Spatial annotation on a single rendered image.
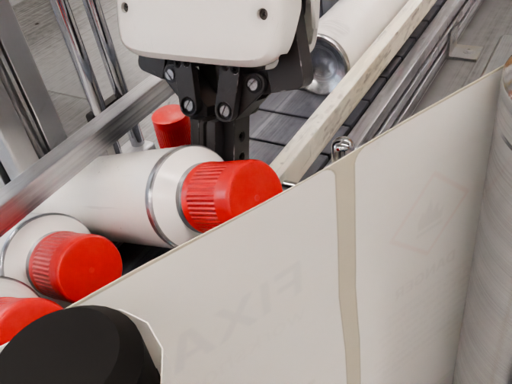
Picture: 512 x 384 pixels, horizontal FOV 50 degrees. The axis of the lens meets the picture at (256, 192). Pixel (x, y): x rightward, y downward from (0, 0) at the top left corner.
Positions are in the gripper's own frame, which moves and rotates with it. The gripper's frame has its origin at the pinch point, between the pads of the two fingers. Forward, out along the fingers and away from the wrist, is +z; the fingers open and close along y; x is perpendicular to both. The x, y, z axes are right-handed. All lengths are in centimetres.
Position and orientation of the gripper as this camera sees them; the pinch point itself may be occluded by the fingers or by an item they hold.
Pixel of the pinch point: (219, 149)
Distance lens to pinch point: 31.5
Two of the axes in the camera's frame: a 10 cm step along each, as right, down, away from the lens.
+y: 8.6, 2.0, -4.7
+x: 5.1, -2.9, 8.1
